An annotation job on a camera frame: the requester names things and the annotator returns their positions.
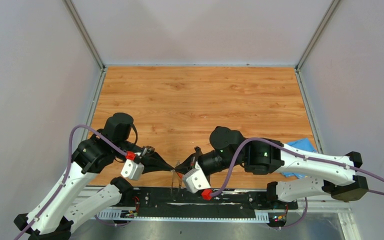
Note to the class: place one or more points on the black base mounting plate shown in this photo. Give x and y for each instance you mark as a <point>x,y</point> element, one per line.
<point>230,204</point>

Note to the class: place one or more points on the aluminium rail base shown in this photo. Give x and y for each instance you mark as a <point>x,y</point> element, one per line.
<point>102,206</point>

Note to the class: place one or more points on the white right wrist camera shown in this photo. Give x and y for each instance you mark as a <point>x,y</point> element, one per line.
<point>195,179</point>

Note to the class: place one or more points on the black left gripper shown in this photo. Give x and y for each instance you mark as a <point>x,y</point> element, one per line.
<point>152,161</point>

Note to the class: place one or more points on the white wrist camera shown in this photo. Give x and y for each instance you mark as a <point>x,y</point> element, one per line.
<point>132,170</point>
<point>195,179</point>

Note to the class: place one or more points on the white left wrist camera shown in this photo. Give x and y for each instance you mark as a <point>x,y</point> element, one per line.
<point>132,170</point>

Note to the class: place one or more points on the metal key organizer plate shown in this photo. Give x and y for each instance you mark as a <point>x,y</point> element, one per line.
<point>176,185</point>

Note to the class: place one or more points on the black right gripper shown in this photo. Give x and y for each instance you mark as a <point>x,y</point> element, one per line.
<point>189,163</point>

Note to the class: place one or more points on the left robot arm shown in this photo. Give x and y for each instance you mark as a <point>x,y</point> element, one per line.
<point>84,164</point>

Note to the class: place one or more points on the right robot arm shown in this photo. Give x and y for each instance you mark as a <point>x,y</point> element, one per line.
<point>335,176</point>

